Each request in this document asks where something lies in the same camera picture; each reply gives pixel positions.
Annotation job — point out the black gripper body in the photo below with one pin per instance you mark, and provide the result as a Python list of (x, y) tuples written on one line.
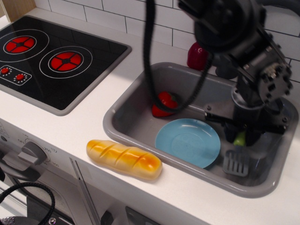
[(237, 117)]

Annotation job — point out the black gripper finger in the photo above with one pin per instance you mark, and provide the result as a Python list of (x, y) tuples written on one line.
[(253, 135), (232, 132)]

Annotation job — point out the grey spatula green handle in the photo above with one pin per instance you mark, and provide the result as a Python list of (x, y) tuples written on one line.
[(236, 161)]

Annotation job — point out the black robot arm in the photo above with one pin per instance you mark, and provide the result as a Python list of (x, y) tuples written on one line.
[(234, 31)]

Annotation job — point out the blue plastic plate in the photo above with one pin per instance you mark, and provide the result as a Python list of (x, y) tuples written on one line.
[(191, 140)]

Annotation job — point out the grey plastic sink basin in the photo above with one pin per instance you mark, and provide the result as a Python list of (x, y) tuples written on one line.
[(130, 122)]

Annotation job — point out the dark grey toy faucet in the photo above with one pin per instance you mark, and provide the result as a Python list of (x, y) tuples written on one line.
[(226, 69)]

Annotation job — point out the red toy strawberry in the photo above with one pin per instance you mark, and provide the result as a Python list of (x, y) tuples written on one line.
[(168, 100)]

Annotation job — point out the dark red toy pepper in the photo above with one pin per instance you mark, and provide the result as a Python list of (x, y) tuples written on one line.
[(197, 57)]

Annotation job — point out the toy bread loaf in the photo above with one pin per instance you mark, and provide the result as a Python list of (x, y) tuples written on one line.
[(132, 161)]

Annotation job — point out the black toy stovetop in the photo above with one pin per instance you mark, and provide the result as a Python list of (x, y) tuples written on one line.
[(54, 67)]

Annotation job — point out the grey oven knob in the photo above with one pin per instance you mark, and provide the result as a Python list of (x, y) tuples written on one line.
[(32, 154)]

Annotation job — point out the wooden side panel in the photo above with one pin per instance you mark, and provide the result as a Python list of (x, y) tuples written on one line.
[(15, 9)]

